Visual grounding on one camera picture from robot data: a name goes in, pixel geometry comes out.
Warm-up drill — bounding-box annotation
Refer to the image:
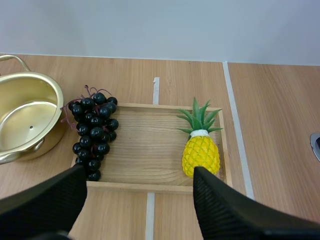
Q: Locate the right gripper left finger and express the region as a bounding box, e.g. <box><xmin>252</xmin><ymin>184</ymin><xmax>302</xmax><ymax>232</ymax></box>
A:
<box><xmin>0</xmin><ymin>164</ymin><xmax>88</xmax><ymax>240</ymax></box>

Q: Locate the shallow wooden tray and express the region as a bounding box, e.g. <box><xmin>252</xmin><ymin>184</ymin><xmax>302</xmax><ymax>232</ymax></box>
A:
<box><xmin>70</xmin><ymin>102</ymin><xmax>233</xmax><ymax>193</ymax></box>

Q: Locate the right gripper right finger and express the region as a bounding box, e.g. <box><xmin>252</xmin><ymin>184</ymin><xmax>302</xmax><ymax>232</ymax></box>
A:
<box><xmin>193</xmin><ymin>166</ymin><xmax>320</xmax><ymax>240</ymax></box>

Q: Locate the gold pot with two handles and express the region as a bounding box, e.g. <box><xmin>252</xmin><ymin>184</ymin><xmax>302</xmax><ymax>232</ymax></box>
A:
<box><xmin>0</xmin><ymin>54</ymin><xmax>68</xmax><ymax>166</ymax></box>

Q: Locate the bunch of dark toy grapes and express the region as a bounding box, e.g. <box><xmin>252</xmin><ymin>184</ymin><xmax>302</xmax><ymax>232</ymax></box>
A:
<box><xmin>59</xmin><ymin>84</ymin><xmax>120</xmax><ymax>182</ymax></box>

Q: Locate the yellow toy pineapple green crown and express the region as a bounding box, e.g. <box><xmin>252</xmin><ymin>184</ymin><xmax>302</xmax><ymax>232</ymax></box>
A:
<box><xmin>175</xmin><ymin>96</ymin><xmax>224</xmax><ymax>179</ymax></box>

